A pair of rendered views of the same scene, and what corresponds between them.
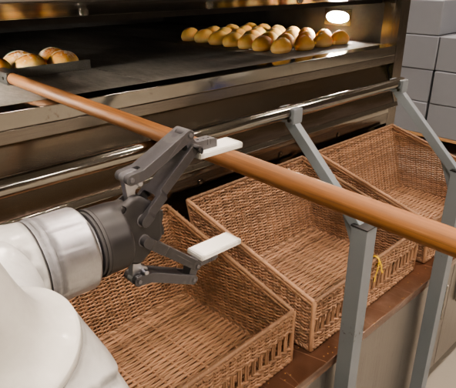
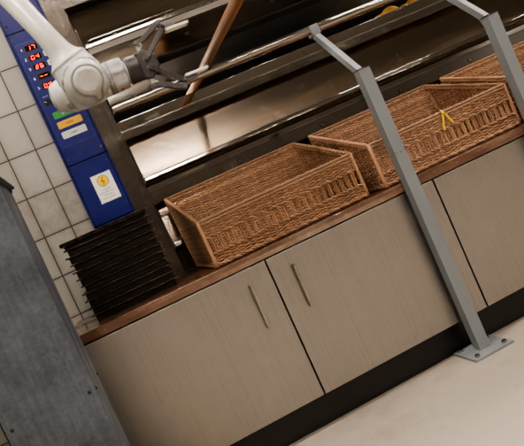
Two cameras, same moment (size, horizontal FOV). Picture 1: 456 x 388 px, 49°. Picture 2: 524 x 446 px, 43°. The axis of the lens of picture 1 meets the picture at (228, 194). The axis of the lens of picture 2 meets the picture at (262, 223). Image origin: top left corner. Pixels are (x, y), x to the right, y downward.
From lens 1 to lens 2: 1.56 m
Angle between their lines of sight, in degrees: 37
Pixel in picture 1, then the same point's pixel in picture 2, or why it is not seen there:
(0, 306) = (57, 37)
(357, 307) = (383, 129)
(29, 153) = (187, 126)
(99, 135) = (229, 107)
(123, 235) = (133, 59)
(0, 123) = (164, 110)
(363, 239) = (359, 77)
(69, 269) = (111, 70)
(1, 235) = not seen: hidden behind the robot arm
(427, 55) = not seen: outside the picture
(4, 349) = (59, 46)
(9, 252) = not seen: hidden behind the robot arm
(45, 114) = (188, 99)
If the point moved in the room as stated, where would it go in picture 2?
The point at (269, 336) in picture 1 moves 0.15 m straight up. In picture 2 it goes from (328, 169) to (309, 126)
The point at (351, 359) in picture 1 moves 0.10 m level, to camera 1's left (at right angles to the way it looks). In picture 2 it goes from (404, 173) to (374, 185)
